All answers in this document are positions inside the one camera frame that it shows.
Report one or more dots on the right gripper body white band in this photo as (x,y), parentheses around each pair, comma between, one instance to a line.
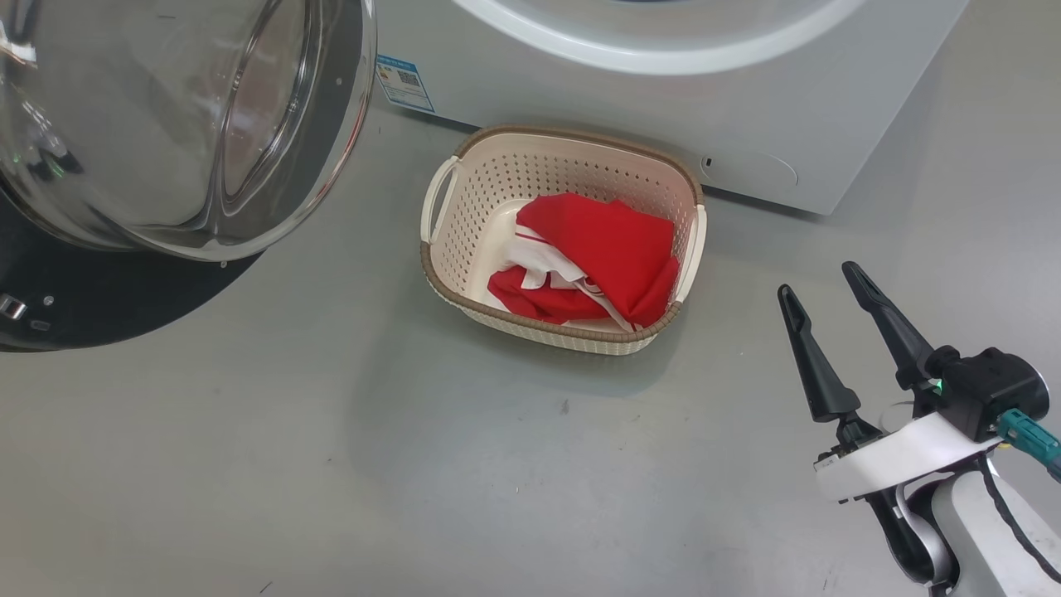
(903,456)

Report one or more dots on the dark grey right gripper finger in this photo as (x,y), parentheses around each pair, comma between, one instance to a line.
(908,352)
(825,381)

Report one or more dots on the white garment with red sleeve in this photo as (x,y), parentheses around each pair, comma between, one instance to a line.
(613,240)

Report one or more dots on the red garment with white trim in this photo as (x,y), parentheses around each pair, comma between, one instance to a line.
(530,303)

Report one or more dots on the washing machine glass door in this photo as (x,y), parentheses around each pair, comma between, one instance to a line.
(166,124)

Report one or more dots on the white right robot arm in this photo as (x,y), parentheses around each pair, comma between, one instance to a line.
(995,539)

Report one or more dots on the white front-load washing machine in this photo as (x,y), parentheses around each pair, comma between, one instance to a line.
(580,99)

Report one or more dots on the cream perforated laundry basket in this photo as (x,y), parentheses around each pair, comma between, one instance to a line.
(472,240)

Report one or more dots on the round drain filter cover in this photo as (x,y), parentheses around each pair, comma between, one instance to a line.
(750,168)

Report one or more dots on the blue energy label sticker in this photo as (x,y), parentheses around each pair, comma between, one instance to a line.
(404,83)

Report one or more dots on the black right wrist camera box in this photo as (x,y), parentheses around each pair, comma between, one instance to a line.
(995,390)

